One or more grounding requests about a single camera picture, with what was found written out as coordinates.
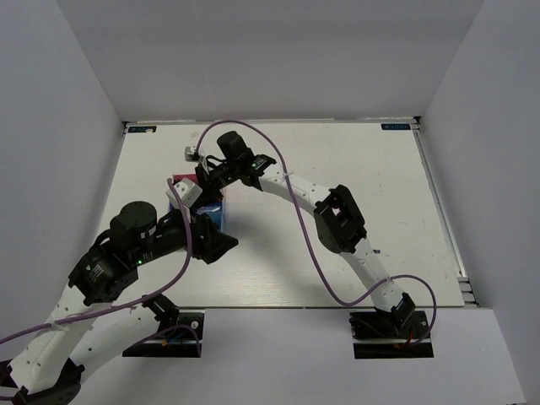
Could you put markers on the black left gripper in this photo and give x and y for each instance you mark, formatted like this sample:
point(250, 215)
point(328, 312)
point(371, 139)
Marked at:
point(214, 244)

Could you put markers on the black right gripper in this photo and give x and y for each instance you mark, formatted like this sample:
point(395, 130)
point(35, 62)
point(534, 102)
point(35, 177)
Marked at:
point(207, 181)

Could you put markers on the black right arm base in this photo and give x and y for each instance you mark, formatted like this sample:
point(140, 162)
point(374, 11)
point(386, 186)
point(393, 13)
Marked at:
point(374, 338)

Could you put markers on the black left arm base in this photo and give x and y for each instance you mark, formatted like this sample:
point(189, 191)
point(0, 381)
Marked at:
point(179, 338)

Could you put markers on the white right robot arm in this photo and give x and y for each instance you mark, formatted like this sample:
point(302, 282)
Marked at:
point(340, 226)

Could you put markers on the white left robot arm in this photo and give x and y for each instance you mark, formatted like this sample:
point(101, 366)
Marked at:
point(87, 329)

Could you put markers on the pink blue tiered organizer box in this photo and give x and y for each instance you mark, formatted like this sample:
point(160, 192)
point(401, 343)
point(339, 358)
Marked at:
point(214, 208)

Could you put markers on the left corner table sticker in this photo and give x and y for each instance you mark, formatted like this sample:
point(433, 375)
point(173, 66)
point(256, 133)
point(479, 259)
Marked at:
point(142, 129)

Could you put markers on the corner table sticker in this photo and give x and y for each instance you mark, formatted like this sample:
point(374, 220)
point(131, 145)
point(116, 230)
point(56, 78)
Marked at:
point(393, 126)
point(142, 129)

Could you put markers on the right corner table sticker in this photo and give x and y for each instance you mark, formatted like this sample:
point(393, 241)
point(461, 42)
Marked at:
point(393, 126)

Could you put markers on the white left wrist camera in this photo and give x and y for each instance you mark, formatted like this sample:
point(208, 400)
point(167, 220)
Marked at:
point(187, 190)

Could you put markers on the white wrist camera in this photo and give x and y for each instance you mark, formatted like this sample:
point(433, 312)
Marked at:
point(194, 155)
point(187, 190)

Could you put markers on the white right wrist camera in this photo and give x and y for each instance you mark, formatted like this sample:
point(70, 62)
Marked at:
point(194, 155)

